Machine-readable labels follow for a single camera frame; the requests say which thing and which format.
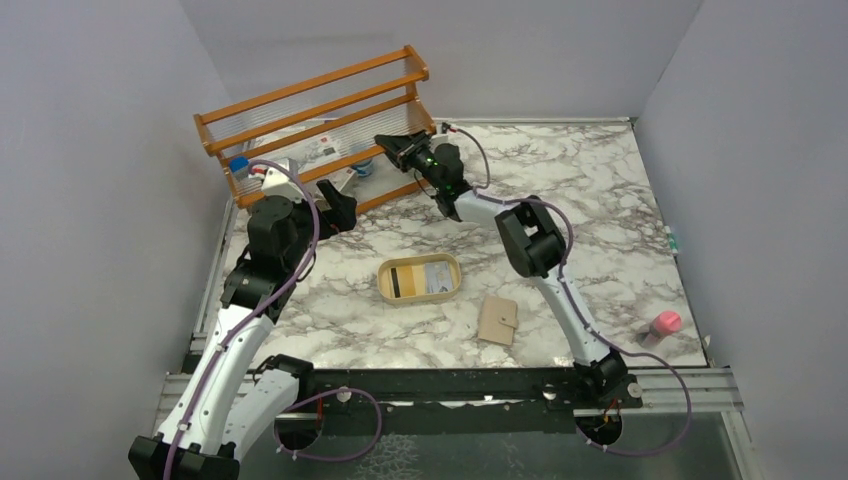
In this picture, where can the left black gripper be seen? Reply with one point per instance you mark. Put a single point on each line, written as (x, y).
(334, 208)

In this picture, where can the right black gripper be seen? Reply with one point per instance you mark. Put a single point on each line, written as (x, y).
(404, 152)

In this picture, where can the orange wooden shelf rack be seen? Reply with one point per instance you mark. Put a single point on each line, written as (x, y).
(351, 104)

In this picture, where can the beige oval tray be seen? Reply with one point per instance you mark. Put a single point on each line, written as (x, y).
(383, 282)

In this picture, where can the beige leather card holder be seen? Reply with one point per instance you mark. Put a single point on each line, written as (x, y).
(497, 321)

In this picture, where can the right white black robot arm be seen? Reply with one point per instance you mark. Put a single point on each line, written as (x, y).
(536, 249)

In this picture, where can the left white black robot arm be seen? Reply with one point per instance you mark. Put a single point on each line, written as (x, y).
(225, 344)

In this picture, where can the grey blue credit card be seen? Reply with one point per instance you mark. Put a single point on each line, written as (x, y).
(438, 277)

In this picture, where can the small green white box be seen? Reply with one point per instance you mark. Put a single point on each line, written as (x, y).
(343, 179)

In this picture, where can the blue white tape roll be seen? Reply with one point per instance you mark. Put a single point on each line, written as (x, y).
(363, 169)

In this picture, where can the white flat package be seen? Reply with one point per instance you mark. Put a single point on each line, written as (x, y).
(307, 154)

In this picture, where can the blue capped item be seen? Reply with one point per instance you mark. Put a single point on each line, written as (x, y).
(239, 168)

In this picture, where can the pink bottle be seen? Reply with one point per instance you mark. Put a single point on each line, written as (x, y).
(654, 332)

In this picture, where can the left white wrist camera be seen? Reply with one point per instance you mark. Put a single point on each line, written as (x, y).
(275, 183)

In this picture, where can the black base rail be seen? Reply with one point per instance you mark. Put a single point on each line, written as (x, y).
(373, 402)

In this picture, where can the green white wall item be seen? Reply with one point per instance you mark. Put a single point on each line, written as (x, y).
(672, 240)

